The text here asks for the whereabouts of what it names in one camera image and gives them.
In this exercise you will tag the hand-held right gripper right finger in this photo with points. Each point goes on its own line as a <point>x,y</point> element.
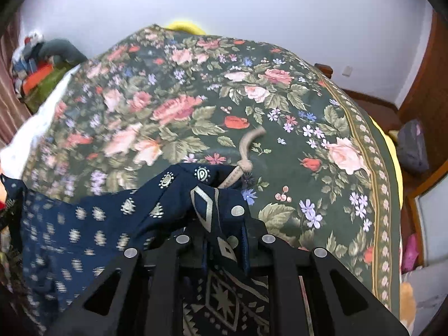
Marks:
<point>283,269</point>

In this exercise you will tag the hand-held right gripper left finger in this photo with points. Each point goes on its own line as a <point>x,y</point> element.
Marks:
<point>164,266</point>

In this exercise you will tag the navy patterned dress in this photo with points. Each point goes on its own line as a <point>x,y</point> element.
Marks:
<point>87,224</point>

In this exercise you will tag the pile of clothes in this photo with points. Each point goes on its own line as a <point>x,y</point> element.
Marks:
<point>28,50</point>

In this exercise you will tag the beige fabric belt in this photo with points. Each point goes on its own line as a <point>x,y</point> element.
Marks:
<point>245,166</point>

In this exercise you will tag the pink cloth item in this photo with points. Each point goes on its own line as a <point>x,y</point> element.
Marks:
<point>409,253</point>

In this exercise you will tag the orange fuzzy item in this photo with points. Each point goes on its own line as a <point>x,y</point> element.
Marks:
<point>407,304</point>

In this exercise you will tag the wooden wardrobe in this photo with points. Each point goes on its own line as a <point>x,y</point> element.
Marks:
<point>434,217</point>

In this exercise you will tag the red plush toy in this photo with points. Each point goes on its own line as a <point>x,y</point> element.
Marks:
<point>2,196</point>

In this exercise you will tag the green floral bedspread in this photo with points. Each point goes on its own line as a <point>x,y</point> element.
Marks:
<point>210,94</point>

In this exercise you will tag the grey bag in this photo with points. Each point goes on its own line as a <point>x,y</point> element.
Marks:
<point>413,147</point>

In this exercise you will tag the white cloth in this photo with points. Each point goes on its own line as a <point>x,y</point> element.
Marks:
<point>31,136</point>

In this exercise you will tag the green fabric storage box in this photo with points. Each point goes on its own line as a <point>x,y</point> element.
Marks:
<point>47,89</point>

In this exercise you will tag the striped brown curtain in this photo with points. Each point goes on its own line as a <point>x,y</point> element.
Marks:
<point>8,112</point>

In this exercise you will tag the brown wooden door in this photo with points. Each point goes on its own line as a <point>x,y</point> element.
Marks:
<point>430,77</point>

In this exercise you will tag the wooden bed frame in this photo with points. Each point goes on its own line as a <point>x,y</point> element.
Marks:
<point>323,70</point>

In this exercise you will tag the white wall outlet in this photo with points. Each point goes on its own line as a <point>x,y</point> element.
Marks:
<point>347,71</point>

